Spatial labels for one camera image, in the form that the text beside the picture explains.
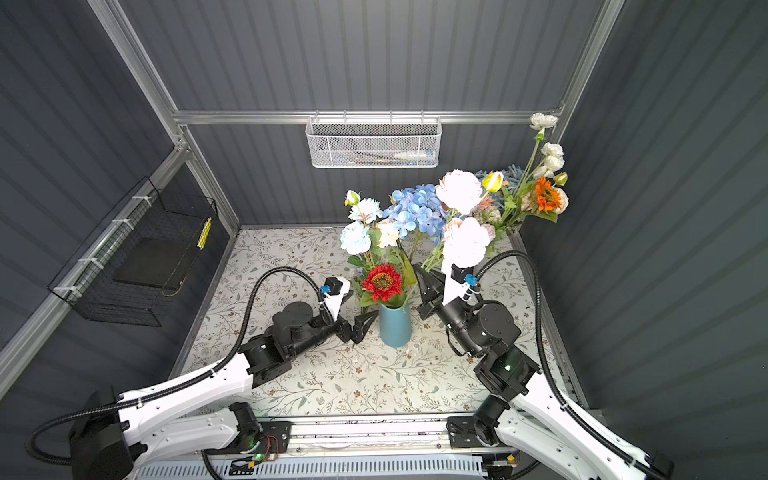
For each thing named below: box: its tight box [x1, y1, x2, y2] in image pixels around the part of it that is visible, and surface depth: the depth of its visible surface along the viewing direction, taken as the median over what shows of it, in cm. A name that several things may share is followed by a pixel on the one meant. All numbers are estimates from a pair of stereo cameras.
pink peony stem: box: [436, 169, 491, 268], surface depth 46 cm
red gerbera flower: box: [362, 265, 403, 302], surface depth 70 cm
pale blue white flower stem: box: [340, 190, 383, 270], surface depth 66 cm
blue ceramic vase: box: [379, 303, 411, 348], surface depth 79 cm
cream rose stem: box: [378, 222, 399, 248], surface depth 67 cm
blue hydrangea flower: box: [383, 184, 447, 247], surface depth 60 cm
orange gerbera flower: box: [534, 176, 563, 212], surface depth 70 cm
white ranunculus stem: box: [504, 113, 565, 220], surface depth 74 cm
